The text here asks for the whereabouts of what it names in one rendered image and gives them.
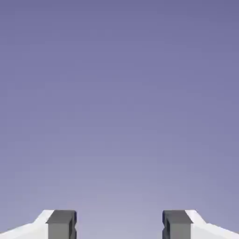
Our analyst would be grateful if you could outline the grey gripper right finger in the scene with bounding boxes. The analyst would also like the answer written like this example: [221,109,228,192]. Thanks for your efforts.
[162,209,239,239]

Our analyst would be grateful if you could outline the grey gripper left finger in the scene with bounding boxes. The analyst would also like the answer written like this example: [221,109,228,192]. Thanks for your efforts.
[0,209,77,239]

